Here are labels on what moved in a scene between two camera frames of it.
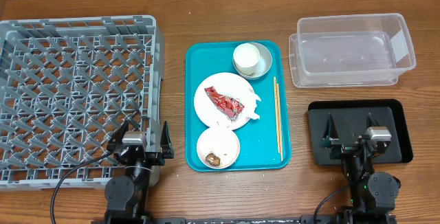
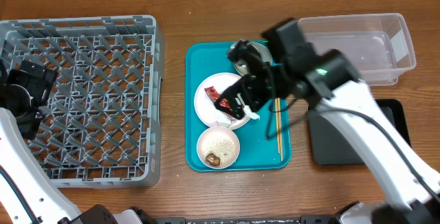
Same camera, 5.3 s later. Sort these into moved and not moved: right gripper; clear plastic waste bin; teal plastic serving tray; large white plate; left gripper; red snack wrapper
Moved: left gripper; right gripper
Not moved: large white plate; red snack wrapper; clear plastic waste bin; teal plastic serving tray
